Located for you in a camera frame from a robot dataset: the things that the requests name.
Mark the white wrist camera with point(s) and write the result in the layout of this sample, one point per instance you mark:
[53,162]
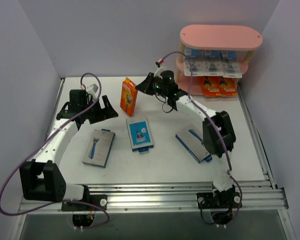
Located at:
[91,89]
[160,64]

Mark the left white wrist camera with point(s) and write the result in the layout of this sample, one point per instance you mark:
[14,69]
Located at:
[91,89]

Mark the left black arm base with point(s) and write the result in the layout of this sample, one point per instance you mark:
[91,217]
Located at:
[88,213]

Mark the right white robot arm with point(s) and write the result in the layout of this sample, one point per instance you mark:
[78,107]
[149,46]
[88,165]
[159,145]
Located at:
[217,129]

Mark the pink three-tier shelf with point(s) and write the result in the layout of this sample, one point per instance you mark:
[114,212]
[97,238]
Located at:
[238,38]

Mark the white Gillette SkinGuard blister pack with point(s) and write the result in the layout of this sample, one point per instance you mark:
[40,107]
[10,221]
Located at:
[193,62]

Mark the orange Gillette box front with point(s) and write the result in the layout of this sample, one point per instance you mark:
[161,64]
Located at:
[227,87]

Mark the grey Harry's box right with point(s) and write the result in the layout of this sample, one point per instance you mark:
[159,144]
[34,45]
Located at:
[192,141]

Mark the white blue Harry's box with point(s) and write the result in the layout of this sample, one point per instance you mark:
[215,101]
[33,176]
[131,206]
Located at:
[139,134]

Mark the orange gillette box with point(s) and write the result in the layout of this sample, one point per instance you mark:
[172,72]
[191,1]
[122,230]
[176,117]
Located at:
[128,97]
[210,86]
[227,87]

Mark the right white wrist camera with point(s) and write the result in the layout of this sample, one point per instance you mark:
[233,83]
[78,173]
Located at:
[160,64]

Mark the aluminium rail frame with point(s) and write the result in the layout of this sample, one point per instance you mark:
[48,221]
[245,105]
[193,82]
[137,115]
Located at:
[154,195]

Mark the grey harry's box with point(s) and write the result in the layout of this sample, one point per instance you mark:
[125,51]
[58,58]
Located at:
[99,148]
[192,141]

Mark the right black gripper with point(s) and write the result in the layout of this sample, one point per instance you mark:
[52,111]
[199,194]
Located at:
[151,85]

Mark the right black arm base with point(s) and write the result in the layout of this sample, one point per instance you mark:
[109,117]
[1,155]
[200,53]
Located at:
[218,209]

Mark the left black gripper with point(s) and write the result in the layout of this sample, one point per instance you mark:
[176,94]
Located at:
[90,113]

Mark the grey Harry's box left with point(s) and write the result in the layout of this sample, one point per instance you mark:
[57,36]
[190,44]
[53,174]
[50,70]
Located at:
[99,148]

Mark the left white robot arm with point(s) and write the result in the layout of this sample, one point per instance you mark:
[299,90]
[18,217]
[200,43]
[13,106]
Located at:
[41,178]

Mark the blue razor blister pack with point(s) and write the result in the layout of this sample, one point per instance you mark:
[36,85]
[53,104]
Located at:
[212,63]

